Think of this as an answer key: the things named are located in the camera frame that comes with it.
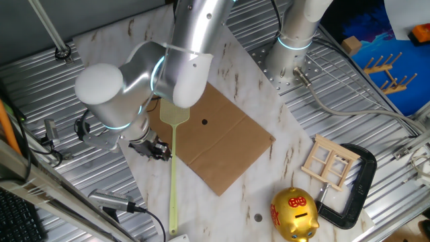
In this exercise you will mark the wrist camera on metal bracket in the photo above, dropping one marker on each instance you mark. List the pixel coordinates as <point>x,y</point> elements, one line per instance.
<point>99,141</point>

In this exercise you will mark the orange pole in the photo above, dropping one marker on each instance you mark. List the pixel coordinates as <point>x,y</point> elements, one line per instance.
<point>6,127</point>

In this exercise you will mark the blue patterned mat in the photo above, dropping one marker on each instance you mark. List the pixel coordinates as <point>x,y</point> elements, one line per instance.
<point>379,37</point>

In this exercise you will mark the small wooden window frame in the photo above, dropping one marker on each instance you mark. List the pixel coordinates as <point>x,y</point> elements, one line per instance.
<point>330,163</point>

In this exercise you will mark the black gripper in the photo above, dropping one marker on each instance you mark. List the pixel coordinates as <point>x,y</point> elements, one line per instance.
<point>144,146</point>

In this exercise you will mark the black C-clamp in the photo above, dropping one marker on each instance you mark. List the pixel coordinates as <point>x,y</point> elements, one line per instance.
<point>364,181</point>

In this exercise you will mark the gold piggy bank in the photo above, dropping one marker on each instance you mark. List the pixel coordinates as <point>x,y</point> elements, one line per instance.
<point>294,215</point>

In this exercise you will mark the small metal corner bracket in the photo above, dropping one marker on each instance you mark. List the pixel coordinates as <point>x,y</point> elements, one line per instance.
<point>401,153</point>

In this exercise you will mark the slanted aluminium pole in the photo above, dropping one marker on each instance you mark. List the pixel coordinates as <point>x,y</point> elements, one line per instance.
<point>50,30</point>

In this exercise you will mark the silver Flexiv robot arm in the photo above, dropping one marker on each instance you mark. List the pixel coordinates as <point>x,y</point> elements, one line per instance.
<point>198,27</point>

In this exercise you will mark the brown cardboard sheet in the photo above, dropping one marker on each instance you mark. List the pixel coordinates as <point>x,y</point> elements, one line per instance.
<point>218,141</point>

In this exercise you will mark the plain wooden cube block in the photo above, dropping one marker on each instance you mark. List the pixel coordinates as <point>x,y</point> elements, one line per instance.
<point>351,45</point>

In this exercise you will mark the white paper sheet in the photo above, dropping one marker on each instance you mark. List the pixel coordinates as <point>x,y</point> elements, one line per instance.
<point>410,17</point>

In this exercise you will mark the aluminium frame beam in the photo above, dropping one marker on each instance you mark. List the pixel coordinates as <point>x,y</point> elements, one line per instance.
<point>50,191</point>

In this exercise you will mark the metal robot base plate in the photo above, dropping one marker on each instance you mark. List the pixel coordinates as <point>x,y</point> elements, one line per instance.
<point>314,69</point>

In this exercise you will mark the wooden peg rack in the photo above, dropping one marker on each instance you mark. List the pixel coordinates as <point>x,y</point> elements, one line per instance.
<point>393,89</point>
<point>378,69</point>

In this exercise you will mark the black keyboard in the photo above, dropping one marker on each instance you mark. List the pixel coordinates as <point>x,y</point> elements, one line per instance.
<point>16,222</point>

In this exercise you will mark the orange emergency stop button box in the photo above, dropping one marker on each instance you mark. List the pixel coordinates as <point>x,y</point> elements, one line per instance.
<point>421,33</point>

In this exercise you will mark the small grey camera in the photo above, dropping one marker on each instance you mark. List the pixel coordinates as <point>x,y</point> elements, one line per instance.
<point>51,129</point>

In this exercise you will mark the silver depth camera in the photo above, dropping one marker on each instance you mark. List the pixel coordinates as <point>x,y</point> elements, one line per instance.
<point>111,200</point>

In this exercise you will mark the light green plastic flyswatter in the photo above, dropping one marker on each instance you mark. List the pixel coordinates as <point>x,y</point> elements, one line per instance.
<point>173,116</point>

